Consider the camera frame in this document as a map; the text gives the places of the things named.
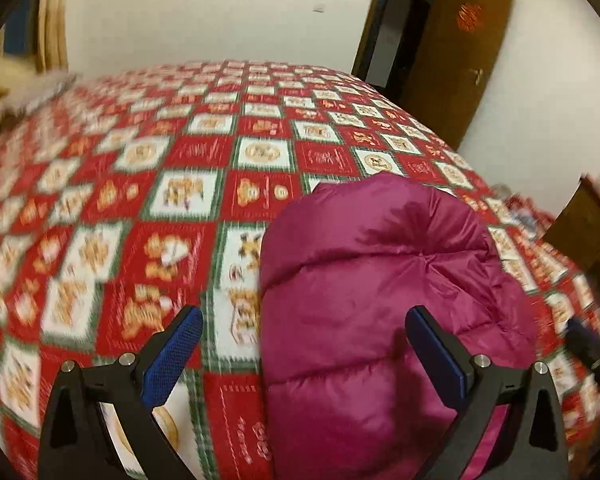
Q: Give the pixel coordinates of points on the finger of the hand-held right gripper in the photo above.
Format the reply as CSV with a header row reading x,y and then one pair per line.
x,y
587,342

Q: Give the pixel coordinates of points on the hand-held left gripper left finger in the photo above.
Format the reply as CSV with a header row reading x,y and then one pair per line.
x,y
172,360

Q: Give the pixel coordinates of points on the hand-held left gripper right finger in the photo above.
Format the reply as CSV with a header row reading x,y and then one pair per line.
x,y
437,352

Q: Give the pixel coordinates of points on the magenta puffer jacket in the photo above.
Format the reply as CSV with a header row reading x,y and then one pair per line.
x,y
370,280

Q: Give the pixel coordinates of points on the brown wooden cabinet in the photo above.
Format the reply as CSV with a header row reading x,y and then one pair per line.
x,y
580,225

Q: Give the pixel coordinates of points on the red patterned bedspread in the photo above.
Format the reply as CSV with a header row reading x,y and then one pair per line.
x,y
130,240

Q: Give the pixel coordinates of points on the brown wooden door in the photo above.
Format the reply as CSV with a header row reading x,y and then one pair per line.
x,y
455,70

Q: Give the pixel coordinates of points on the grey knitted pillow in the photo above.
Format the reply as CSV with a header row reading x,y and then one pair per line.
x,y
30,95

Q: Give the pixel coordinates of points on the red door decoration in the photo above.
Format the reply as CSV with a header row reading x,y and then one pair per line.
x,y
470,16

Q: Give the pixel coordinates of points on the beige pleated curtain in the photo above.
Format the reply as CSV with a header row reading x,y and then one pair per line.
x,y
52,25

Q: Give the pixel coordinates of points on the dark door frame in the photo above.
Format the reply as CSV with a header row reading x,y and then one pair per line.
x,y
385,30

